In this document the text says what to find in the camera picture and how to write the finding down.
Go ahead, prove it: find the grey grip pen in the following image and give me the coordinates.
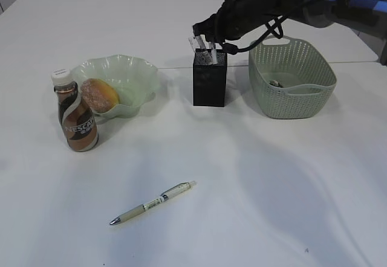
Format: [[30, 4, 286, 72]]
[[194, 36, 212, 65]]

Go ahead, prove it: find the sugared bread bun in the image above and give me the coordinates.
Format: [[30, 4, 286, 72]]
[[80, 79, 120, 114]]

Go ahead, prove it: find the black mesh pen holder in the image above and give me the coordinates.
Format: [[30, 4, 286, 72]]
[[193, 49, 227, 107]]

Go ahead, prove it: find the green woven plastic basket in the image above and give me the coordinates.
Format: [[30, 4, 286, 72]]
[[249, 36, 337, 120]]

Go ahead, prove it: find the blue clear grey-grip pen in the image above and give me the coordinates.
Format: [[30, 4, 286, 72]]
[[209, 42, 218, 65]]

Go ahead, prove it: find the brown Nescafe coffee bottle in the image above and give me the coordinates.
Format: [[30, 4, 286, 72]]
[[51, 69, 99, 152]]

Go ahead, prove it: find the green wavy glass plate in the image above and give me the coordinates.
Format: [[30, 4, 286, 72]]
[[71, 54, 160, 119]]

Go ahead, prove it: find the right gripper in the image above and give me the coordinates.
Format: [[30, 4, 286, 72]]
[[192, 0, 254, 50]]

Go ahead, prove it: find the beige grip pen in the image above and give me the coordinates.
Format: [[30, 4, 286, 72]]
[[109, 181, 197, 226]]

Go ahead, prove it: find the paper ball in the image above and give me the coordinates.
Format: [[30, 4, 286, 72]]
[[269, 80, 284, 88]]

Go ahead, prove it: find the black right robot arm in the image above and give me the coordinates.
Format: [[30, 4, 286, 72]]
[[193, 0, 386, 55]]

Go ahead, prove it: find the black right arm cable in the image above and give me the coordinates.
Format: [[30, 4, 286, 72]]
[[222, 0, 348, 56]]

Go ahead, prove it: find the clear plastic ruler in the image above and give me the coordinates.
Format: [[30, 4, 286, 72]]
[[188, 36, 200, 52]]

